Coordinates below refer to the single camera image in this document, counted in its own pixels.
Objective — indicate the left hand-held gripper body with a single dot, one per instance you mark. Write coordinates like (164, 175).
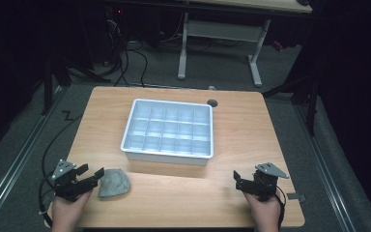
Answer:
(67, 188)

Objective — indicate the person's right hand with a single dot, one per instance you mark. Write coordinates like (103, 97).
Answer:
(264, 214)

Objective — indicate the small red object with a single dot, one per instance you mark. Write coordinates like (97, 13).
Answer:
(277, 45)

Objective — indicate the black metal stand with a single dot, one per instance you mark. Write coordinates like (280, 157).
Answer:
(312, 106)
(47, 87)

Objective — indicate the small grey tape piece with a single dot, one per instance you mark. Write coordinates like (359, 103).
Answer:
(295, 196)

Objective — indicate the white-framed desk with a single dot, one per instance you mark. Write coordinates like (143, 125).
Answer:
(220, 30)

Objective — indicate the white compartment tray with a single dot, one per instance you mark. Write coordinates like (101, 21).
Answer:
(169, 129)

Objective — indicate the black computer tower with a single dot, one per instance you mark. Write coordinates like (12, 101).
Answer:
(114, 32)

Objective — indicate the metal floor rail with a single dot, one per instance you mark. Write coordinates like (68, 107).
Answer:
(19, 161)
(322, 167)

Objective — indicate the grey cloth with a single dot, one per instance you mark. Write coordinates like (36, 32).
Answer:
(114, 183)

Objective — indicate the person's left hand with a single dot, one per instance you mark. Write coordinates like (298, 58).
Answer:
(67, 211)

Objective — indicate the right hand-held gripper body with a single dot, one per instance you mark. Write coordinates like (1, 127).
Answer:
(265, 183)

